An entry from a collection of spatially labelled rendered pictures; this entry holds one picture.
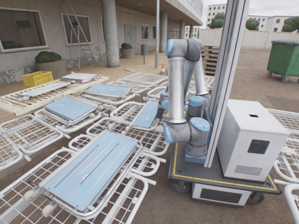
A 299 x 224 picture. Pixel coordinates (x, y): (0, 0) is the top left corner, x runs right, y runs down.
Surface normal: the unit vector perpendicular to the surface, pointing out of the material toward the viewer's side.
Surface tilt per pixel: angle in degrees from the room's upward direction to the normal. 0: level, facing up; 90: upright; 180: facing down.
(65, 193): 5
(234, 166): 90
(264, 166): 90
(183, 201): 0
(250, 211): 0
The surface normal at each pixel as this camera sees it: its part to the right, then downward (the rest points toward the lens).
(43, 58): 0.50, 0.11
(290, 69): -0.05, 0.52
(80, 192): 0.07, -0.87
